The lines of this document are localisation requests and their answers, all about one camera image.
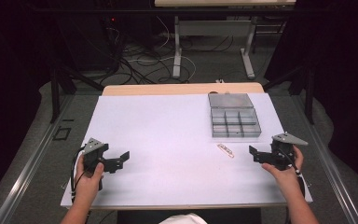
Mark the metal floor rail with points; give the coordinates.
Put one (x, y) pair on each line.
(326, 165)
(24, 168)

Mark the person's white clothing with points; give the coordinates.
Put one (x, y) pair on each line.
(183, 219)

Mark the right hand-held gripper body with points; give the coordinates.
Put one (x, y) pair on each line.
(284, 149)

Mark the black metal stand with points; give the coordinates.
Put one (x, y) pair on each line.
(304, 87)
(59, 87)

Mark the white table mat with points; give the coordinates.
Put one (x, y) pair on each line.
(167, 140)

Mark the white desk with metal legs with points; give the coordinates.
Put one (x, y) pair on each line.
(217, 28)

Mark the clear plastic compartment box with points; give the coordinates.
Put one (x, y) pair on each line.
(234, 116)

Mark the person's left hand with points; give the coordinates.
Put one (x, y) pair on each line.
(88, 183)

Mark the wooden table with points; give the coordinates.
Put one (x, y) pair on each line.
(167, 89)

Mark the person's right hand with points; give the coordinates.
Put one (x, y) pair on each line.
(287, 175)

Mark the small clear packet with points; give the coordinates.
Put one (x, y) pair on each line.
(226, 150)

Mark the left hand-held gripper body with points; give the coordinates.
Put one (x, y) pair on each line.
(93, 151)

